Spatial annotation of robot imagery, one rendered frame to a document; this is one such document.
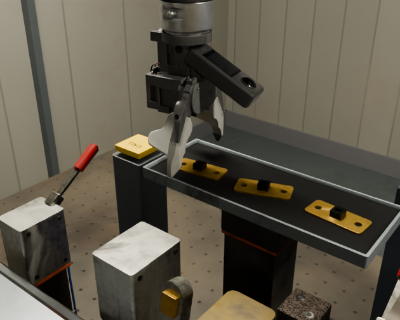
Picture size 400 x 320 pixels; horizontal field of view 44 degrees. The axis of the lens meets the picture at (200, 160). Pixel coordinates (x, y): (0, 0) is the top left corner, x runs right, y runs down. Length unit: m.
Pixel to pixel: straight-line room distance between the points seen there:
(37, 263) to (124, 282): 0.27
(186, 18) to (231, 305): 0.38
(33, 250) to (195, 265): 0.54
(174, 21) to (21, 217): 0.43
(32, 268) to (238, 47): 2.95
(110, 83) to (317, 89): 1.37
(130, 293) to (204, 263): 0.66
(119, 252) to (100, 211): 0.86
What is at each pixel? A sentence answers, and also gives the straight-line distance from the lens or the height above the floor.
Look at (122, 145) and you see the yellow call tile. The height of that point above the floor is 1.16.
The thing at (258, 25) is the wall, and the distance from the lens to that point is 3.55.
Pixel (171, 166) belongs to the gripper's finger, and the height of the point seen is 1.20.
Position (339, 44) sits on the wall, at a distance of 3.29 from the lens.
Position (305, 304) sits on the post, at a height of 1.10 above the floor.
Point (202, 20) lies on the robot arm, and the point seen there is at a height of 1.40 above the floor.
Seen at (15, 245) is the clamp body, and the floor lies 1.02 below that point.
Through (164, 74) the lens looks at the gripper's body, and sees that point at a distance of 0.74.
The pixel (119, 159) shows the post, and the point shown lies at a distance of 0.89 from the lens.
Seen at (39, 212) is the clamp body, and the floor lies 1.06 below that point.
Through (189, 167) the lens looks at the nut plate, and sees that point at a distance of 0.80.
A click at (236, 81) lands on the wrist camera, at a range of 0.69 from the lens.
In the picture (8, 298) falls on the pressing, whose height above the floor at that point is 1.00.
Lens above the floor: 1.54
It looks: 27 degrees down
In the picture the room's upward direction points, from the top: straight up
